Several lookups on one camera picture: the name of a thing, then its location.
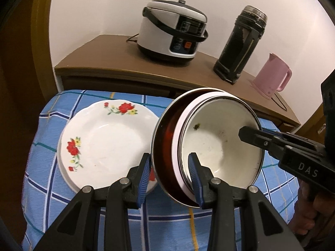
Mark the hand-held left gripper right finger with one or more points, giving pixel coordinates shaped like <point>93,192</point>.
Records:
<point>195,183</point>

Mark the brown wooden cabinet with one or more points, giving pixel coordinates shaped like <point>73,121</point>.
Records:
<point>104,55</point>

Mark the grey round plate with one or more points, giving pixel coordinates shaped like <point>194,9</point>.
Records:
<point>65,180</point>

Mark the white plate red flowers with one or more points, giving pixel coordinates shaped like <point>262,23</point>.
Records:
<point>110,141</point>

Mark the white enamel bowl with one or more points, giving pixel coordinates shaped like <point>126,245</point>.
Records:
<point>222,141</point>

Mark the white black rice cooker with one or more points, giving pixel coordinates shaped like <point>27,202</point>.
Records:
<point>162,36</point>

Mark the pink plastic bowl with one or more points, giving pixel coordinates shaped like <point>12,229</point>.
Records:
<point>178,146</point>

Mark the person's right hand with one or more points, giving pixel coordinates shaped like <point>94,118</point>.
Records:
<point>308,219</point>

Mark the stainless steel bowl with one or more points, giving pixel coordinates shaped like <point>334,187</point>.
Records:
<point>163,146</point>

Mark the pink electric kettle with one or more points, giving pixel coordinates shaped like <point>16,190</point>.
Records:
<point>271,75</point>

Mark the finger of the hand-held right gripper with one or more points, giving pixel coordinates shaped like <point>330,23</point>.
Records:
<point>274,135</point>
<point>256,138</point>

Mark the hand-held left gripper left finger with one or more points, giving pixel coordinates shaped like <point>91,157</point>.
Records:
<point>144,183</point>

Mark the blue checked tablecloth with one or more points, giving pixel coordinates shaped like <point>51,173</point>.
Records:
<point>170,227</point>

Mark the black thermos flask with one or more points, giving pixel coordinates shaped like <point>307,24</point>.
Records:
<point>238,47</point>

